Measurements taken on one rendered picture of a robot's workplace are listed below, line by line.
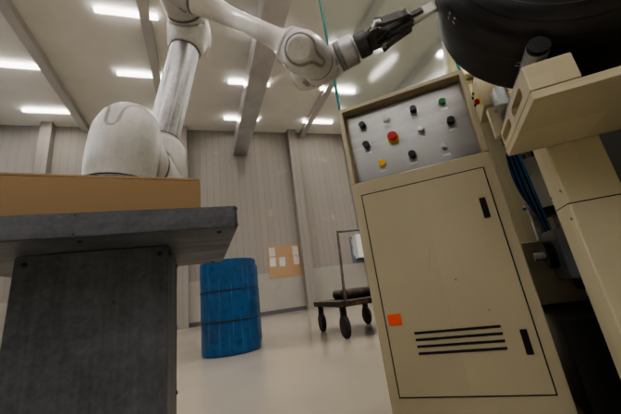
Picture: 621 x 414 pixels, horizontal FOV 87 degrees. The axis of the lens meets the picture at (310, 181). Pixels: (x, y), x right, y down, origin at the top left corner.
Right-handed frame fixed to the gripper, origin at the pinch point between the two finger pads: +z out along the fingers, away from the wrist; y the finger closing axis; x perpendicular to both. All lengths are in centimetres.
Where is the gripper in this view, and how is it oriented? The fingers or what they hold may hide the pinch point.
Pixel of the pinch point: (423, 12)
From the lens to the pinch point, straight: 107.7
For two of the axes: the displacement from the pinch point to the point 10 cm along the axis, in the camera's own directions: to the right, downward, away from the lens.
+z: 8.8, -3.7, -2.9
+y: 3.9, 2.5, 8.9
